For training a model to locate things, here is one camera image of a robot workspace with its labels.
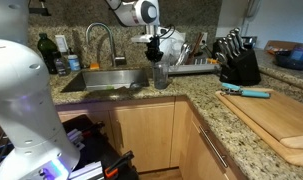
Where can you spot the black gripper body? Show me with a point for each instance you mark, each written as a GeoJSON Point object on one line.
{"type": "Point", "coordinates": [154, 45]}

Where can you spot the clear plastic cup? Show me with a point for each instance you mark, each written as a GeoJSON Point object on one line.
{"type": "Point", "coordinates": [160, 78]}

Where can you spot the white plate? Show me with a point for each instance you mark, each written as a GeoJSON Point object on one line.
{"type": "Point", "coordinates": [172, 38]}

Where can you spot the silver metal spoon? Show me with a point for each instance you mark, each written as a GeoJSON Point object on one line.
{"type": "Point", "coordinates": [185, 51]}

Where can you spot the brown wooden spoon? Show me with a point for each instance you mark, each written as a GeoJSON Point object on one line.
{"type": "Point", "coordinates": [195, 46]}

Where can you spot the white dish rack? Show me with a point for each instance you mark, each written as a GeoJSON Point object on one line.
{"type": "Point", "coordinates": [194, 69]}

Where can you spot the steel sink faucet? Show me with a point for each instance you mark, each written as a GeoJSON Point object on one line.
{"type": "Point", "coordinates": [112, 50]}

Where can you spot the stainless steel sink basin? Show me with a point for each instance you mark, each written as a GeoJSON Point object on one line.
{"type": "Point", "coordinates": [111, 80]}

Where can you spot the green scrubber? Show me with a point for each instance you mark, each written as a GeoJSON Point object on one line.
{"type": "Point", "coordinates": [109, 88]}

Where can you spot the orange sponge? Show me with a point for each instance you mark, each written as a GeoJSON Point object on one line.
{"type": "Point", "coordinates": [94, 66]}

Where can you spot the black knife block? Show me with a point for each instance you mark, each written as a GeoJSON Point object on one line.
{"type": "Point", "coordinates": [242, 70]}

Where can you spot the small dark bottle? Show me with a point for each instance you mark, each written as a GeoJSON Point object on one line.
{"type": "Point", "coordinates": [61, 66]}

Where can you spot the teal can opener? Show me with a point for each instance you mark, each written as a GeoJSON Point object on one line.
{"type": "Point", "coordinates": [254, 93]}

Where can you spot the green glass bottle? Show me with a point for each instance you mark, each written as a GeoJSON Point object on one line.
{"type": "Point", "coordinates": [47, 50]}

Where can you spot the blue bowl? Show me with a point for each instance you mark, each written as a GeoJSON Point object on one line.
{"type": "Point", "coordinates": [291, 61]}

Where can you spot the small wooden cutting board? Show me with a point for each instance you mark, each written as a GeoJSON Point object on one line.
{"type": "Point", "coordinates": [284, 116]}

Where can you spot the large wooden cutting board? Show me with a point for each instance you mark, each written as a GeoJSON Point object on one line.
{"type": "Point", "coordinates": [291, 156]}

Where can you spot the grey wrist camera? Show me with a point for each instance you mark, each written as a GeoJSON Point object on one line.
{"type": "Point", "coordinates": [141, 38]}

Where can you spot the white wall outlet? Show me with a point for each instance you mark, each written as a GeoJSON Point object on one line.
{"type": "Point", "coordinates": [204, 37]}

